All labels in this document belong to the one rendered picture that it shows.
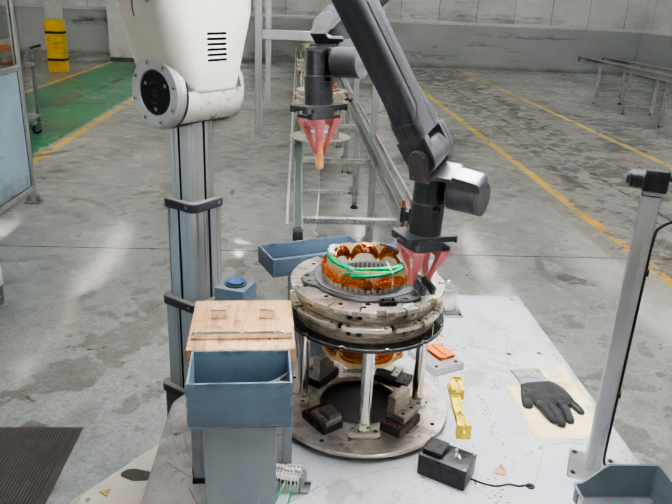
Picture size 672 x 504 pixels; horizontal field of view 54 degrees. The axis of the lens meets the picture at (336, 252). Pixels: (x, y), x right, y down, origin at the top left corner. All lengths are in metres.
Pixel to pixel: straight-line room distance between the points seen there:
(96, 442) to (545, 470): 1.85
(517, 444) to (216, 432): 0.66
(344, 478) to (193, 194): 0.73
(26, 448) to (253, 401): 1.83
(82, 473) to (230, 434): 1.58
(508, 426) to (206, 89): 0.99
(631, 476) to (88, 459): 1.95
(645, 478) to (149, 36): 1.30
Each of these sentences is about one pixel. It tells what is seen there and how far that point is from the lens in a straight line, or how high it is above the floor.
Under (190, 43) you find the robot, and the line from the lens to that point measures 1.47.
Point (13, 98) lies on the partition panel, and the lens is 5.59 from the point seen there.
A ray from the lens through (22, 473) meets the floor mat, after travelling 2.73.
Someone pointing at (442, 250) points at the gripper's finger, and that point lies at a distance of 1.18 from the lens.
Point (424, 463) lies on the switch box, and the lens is 1.35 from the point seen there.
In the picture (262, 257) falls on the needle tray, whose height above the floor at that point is 1.04.
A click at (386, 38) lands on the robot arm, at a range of 1.06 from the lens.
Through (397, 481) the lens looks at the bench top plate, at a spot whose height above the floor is 0.78.
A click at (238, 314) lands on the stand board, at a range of 1.29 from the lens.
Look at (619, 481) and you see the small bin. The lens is 1.41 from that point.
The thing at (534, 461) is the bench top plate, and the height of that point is 0.78.
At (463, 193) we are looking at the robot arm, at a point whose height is 1.35.
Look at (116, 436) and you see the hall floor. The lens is 2.83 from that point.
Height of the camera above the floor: 1.64
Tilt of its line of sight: 21 degrees down
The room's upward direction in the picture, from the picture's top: 3 degrees clockwise
